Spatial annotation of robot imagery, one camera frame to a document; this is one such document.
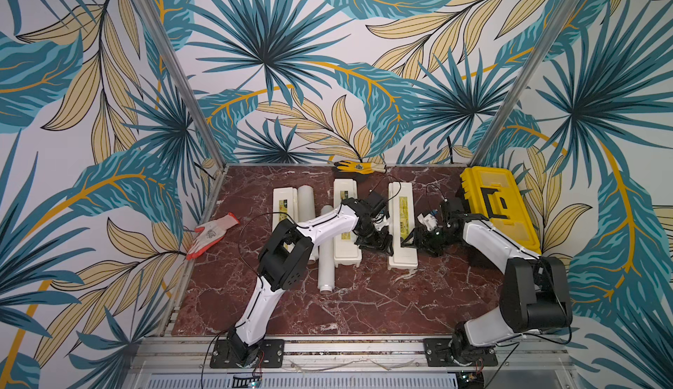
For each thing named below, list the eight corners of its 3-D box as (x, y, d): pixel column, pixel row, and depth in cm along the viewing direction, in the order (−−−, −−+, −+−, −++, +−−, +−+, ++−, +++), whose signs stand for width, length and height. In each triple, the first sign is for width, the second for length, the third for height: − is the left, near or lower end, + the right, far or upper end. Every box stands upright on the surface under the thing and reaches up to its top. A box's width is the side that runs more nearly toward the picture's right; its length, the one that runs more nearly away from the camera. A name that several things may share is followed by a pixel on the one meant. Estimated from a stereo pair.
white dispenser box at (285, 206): (275, 231, 100) (271, 219, 93) (277, 201, 109) (273, 187, 102) (298, 229, 101) (295, 217, 94) (297, 200, 110) (295, 186, 103)
